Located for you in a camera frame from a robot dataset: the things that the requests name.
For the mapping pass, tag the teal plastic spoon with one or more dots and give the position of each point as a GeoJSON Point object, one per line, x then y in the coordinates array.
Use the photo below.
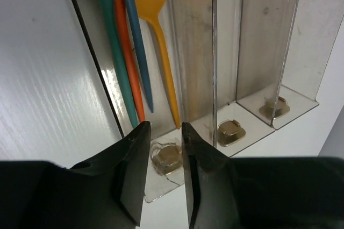
{"type": "Point", "coordinates": [118, 59]}

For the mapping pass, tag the clear acrylic utensil organizer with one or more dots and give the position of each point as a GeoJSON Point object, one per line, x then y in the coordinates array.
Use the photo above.
{"type": "Point", "coordinates": [202, 40]}

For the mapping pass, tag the orange plastic spoon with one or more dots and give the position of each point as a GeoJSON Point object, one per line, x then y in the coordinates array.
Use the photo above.
{"type": "Point", "coordinates": [120, 7]}

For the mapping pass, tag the blue plastic spoon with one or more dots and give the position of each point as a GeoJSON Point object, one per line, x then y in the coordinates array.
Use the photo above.
{"type": "Point", "coordinates": [140, 50]}

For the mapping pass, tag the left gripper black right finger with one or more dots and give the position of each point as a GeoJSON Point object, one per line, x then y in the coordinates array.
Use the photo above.
{"type": "Point", "coordinates": [284, 192]}

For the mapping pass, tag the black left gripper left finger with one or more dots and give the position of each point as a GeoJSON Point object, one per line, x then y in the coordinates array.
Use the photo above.
{"type": "Point", "coordinates": [103, 191]}

